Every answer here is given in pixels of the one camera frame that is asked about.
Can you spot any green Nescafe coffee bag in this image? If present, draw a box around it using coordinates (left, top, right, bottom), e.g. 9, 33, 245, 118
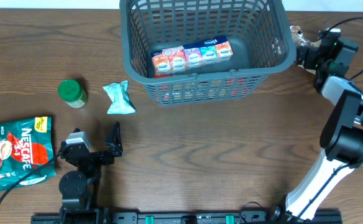
0, 116, 56, 191

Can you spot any beige brown snack bag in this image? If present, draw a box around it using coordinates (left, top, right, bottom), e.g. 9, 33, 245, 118
290, 26, 321, 68

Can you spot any light green snack packet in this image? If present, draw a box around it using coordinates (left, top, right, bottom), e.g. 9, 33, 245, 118
103, 80, 136, 114

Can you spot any orange tissue multipack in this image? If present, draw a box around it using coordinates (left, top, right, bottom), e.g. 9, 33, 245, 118
150, 35, 234, 78

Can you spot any green lid jar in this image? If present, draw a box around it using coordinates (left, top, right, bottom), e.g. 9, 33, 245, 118
58, 80, 88, 108

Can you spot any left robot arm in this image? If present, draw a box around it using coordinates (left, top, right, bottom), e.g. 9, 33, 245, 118
59, 122, 123, 224

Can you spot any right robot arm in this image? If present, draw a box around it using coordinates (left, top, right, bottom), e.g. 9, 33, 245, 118
270, 28, 363, 223

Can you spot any black left cable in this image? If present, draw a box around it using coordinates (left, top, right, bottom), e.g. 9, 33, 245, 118
0, 151, 63, 224

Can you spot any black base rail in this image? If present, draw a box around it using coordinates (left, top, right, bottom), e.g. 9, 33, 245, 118
30, 207, 342, 224

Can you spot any grey plastic basket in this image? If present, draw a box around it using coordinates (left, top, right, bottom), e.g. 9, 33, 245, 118
119, 0, 296, 105

